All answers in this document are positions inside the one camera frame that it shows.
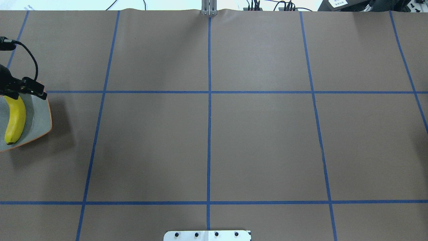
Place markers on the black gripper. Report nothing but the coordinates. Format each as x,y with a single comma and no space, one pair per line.
13,85

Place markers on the brown paper table mat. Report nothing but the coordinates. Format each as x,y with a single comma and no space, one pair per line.
301,126

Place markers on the white mounting base plate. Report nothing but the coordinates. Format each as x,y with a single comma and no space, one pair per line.
208,235

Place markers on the large yellow banana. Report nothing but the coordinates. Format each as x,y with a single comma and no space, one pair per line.
17,120

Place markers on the aluminium frame post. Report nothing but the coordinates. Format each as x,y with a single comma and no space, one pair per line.
209,8

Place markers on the square grey orange-rimmed plate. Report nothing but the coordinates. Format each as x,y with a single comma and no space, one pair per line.
38,121

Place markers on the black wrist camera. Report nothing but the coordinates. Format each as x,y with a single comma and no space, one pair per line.
7,44

